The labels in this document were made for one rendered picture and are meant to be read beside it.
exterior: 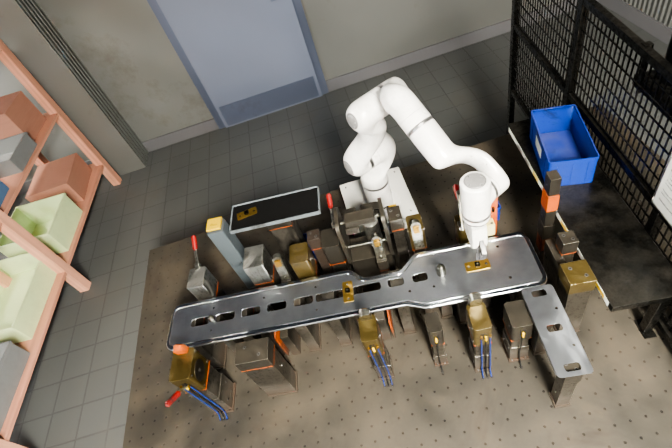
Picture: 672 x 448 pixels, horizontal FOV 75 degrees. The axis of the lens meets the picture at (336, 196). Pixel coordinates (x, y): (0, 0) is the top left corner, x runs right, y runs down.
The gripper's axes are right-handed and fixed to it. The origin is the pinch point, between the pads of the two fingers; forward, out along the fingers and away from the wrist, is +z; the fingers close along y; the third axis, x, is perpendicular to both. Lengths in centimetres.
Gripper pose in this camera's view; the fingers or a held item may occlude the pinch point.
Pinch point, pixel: (476, 245)
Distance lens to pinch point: 152.7
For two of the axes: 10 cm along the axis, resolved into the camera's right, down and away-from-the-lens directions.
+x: 9.7, -2.2, -1.3
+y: 0.8, 7.2, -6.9
